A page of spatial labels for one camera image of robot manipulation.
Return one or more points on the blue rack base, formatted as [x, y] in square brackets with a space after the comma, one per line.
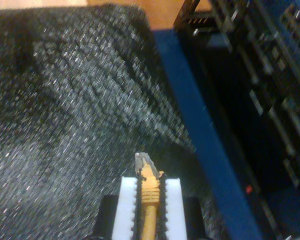
[202, 125]

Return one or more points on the black chassis with red light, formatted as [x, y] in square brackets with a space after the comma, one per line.
[240, 137]

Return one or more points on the black textured mat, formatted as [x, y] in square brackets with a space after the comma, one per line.
[77, 112]

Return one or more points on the black rack server unit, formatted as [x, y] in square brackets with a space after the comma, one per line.
[265, 62]

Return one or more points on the black perforated rack post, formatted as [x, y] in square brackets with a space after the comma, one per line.
[186, 13]

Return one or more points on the blue network switch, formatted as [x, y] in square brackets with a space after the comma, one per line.
[297, 15]

